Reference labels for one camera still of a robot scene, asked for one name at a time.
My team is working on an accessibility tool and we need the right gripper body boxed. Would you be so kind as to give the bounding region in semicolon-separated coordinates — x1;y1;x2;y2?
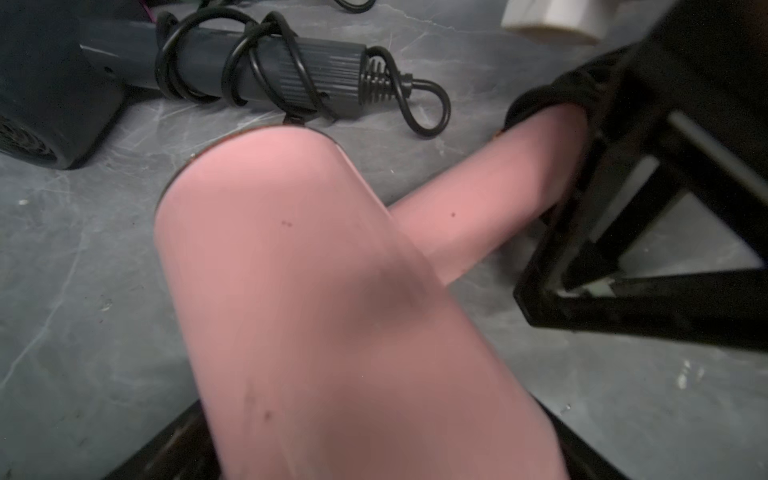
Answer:
604;1;767;198

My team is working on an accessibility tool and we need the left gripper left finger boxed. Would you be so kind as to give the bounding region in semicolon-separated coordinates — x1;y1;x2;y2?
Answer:
105;401;222;480

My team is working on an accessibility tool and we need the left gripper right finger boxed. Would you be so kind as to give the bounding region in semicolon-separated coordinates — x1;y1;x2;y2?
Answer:
535;399;629;480

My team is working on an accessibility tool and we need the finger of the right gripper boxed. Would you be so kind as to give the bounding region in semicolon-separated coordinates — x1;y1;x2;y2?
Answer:
514;269;767;351
557;110;681;288

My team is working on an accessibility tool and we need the pink hair dryer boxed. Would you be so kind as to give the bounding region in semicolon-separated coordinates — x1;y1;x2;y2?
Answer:
154;104;587;479

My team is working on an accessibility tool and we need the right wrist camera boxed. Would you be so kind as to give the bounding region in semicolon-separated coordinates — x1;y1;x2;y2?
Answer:
501;0;620;44

